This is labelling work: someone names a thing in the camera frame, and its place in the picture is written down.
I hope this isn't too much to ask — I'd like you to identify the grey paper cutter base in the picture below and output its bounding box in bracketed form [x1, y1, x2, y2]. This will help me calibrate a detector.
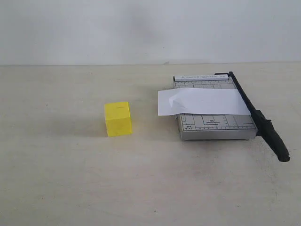
[174, 73, 257, 140]

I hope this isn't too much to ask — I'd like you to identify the white paper sheet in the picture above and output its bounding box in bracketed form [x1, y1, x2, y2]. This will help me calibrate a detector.
[158, 88, 251, 116]

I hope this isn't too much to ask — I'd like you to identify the black cutter blade arm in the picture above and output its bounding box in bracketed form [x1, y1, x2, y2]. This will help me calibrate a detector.
[215, 72, 291, 162]

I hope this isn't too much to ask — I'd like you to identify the yellow foam cube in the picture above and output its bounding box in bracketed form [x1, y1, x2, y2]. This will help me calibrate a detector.
[104, 102, 132, 137]

